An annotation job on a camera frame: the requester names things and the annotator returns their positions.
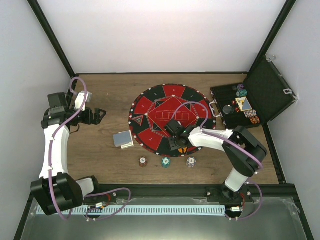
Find green blue chip stack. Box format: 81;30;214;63
161;157;171;169

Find triangular black dealer button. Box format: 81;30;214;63
132;115;145;126

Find red black chip stack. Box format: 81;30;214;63
139;157;148;168

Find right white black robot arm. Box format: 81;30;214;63
164;119;268;202

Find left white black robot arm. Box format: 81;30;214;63
30;91;107;216

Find orange round blind button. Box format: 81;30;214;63
178;147;188;155

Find purple white chip stack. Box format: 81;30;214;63
186;157;196;168

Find grey playing card deck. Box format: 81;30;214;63
113;130;133;147

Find round red black poker mat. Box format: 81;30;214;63
128;84;217;158

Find white card box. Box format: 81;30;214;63
120;143;134;150

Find black round puck in case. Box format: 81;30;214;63
222;105;234;115

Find card deck in case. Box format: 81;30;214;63
235;97;253;112

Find teal chips in case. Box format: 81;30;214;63
236;89;248;98

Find orange chips in case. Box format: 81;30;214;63
250;116;261;125

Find black poker chip case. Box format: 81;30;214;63
210;57;298;129

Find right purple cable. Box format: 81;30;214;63
172;101;264;171

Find purple cable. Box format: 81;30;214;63
48;76;89;221
172;101;264;171

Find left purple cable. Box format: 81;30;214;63
48;76;89;221

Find light blue slotted cable duct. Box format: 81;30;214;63
72;205;226;216

